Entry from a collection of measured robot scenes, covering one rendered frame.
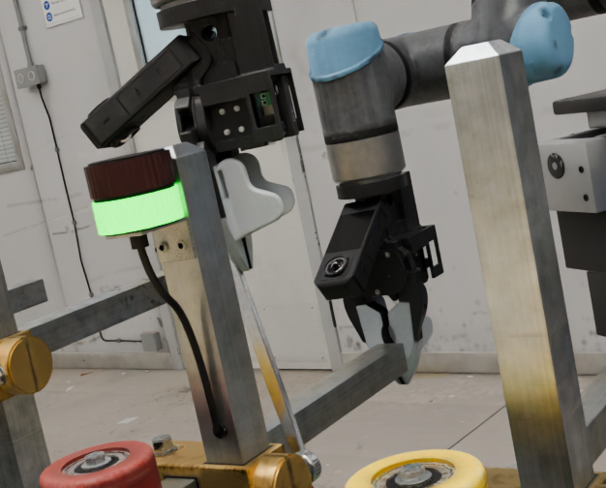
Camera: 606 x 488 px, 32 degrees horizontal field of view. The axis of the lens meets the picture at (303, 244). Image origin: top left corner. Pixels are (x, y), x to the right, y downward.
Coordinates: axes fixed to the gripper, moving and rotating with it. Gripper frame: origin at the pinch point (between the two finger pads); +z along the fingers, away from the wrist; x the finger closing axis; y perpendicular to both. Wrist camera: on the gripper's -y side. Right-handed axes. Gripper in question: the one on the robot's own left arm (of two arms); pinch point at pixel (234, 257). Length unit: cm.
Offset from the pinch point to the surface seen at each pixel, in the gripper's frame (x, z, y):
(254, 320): -1.8, 5.0, 1.0
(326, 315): 318, 74, -76
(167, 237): -10.1, -3.7, -1.1
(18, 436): -1.1, 11.7, -22.6
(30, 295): 37, 5, -40
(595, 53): 266, -4, 40
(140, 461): -17.3, 10.1, -4.0
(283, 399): -4.3, 11.1, 2.6
